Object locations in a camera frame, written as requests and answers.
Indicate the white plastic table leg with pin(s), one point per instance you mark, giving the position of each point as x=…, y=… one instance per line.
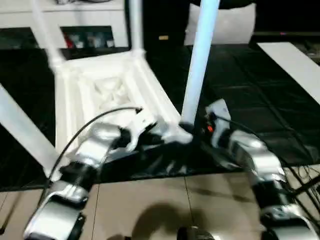
x=47, y=37
x=136, y=25
x=25, y=125
x=200, y=62

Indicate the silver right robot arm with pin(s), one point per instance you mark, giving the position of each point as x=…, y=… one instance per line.
x=262, y=160

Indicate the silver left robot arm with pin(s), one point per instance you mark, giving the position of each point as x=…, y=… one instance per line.
x=95, y=147

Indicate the black work mat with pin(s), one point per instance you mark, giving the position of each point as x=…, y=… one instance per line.
x=262, y=87

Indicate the dark right robot foot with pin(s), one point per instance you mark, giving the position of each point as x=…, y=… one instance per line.
x=196, y=235

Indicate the black box with yellow label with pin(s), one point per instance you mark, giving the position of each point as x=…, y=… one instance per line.
x=165, y=20

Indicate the black tripod leg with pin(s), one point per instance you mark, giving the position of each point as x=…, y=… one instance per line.
x=307, y=187

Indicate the white glass-door cabinet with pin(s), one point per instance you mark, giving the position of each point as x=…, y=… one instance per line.
x=95, y=17

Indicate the dark clutter pile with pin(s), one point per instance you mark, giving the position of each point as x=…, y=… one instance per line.
x=62, y=2

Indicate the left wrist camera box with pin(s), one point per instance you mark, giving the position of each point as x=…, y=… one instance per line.
x=145, y=122

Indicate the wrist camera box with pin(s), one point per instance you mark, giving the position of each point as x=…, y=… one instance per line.
x=220, y=110
x=145, y=122

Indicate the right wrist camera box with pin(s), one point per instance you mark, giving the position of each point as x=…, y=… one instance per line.
x=220, y=110

